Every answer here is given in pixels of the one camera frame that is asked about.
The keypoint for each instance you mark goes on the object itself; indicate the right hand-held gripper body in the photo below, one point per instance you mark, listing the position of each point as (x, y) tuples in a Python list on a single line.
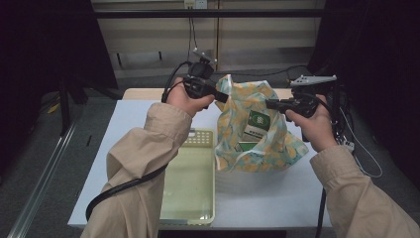
[(305, 104)]

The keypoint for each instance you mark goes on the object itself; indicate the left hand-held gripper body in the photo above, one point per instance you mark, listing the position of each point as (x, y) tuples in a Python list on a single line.
[(198, 86)]

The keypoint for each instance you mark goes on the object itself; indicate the green square box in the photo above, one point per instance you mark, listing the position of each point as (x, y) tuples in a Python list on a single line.
[(259, 120)]

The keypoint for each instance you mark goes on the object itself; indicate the orange floral cloth bag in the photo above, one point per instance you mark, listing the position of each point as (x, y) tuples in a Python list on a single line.
[(280, 153)]

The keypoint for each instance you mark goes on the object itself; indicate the green and white long box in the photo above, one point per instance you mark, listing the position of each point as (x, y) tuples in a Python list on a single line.
[(247, 146)]

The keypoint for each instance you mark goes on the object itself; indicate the pale green plastic basket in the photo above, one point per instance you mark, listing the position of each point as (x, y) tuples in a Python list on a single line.
[(191, 191)]

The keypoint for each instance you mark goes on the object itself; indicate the person's left hand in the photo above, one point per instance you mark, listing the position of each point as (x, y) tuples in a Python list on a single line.
[(185, 104)]

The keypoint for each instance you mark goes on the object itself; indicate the person's right hand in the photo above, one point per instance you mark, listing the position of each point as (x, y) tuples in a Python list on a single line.
[(318, 130)]

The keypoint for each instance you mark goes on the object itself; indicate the black metal stand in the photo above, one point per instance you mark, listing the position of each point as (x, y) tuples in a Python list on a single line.
[(336, 95), (65, 105)]

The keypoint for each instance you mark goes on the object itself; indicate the white power strip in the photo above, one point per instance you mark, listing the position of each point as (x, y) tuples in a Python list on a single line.
[(348, 145)]

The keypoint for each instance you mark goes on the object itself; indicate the white table cover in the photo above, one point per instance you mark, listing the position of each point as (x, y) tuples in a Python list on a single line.
[(132, 114)]

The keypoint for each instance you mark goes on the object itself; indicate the black horizontal bar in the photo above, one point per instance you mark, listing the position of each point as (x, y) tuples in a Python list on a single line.
[(204, 13)]

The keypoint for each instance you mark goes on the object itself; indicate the dark curtain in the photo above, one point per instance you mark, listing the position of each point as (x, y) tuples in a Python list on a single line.
[(379, 49), (46, 43)]

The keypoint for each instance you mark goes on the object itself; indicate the yellow floor tape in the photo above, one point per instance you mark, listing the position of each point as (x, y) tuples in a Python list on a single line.
[(54, 108)]

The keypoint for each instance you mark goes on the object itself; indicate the white wall socket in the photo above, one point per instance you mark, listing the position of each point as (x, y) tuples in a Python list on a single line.
[(196, 3)]

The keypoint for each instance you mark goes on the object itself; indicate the metal floor rail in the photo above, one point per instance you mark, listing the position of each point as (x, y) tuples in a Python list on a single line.
[(43, 180), (379, 211)]

